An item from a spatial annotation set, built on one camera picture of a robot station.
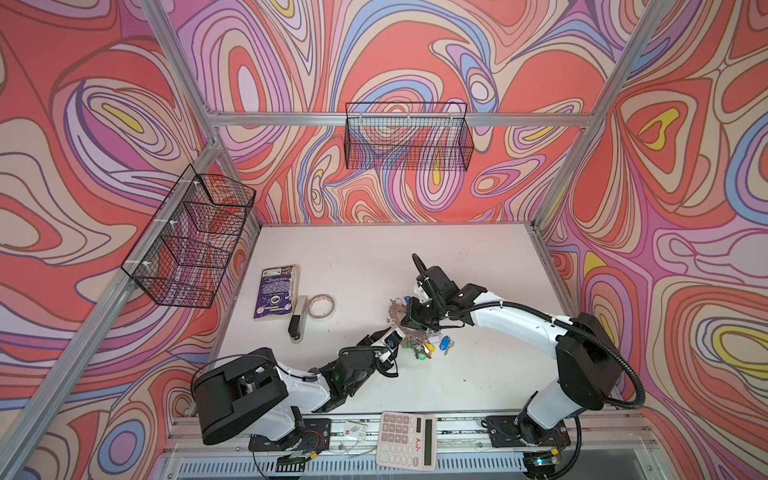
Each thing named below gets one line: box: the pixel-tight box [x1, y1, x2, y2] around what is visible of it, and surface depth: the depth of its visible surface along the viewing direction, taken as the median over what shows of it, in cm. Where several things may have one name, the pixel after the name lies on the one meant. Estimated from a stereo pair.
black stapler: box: [288, 296, 308, 344], surface depth 90 cm
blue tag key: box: [439, 335, 455, 356], surface depth 90 cm
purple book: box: [253, 264, 300, 321], surface depth 99 cm
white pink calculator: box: [376, 411, 438, 472], surface depth 72 cm
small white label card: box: [344, 420, 368, 440], surface depth 75 cm
